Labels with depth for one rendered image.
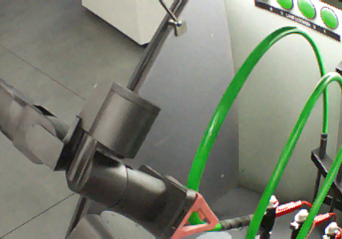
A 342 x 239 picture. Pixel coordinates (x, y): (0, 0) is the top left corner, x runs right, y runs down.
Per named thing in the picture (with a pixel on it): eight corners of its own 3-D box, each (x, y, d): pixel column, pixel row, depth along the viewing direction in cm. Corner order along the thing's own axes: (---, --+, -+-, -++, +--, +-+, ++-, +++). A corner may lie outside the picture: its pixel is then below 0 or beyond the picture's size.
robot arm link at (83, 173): (54, 174, 60) (70, 196, 56) (77, 123, 60) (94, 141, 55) (99, 196, 64) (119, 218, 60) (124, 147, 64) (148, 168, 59)
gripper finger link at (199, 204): (209, 191, 73) (153, 168, 68) (239, 208, 67) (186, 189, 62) (183, 232, 73) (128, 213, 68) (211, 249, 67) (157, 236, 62)
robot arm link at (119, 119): (44, 145, 66) (21, 143, 58) (83, 62, 66) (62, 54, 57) (119, 200, 64) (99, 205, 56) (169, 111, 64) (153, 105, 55)
